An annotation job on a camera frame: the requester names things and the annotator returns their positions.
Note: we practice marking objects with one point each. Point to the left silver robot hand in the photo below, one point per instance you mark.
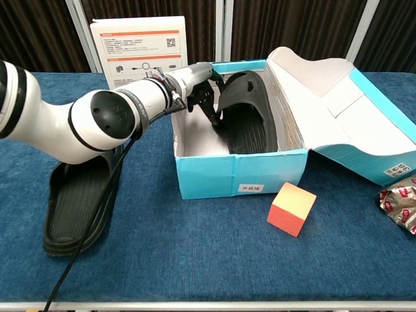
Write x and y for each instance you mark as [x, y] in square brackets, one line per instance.
[195, 76]

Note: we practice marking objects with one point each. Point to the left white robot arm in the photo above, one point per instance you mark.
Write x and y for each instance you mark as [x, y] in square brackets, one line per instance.
[48, 120]

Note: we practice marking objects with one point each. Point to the blue velvet tablecloth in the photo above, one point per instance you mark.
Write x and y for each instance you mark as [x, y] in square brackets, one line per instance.
[208, 269]

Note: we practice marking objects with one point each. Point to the black rubber slipper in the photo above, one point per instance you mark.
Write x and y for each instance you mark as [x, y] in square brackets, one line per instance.
[74, 211]
[250, 130]

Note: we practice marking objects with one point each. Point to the white product box orange print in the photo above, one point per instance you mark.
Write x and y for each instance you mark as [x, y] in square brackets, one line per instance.
[136, 32]

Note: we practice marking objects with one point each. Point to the grey metal screen post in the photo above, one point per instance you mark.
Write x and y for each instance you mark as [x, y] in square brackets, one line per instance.
[363, 29]
[76, 13]
[224, 29]

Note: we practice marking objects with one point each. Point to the light blue cardboard shoe box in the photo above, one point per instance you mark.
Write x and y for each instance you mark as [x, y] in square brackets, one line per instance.
[208, 178]

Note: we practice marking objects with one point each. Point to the silver snack bag red print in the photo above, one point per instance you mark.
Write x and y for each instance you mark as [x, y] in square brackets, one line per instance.
[399, 208]

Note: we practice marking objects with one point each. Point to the orange yellow foam cube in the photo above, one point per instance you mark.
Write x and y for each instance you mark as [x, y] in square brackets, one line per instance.
[286, 221]

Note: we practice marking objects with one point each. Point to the dark pleated curtain panel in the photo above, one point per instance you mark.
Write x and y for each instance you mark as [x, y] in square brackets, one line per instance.
[32, 32]
[396, 32]
[292, 22]
[201, 32]

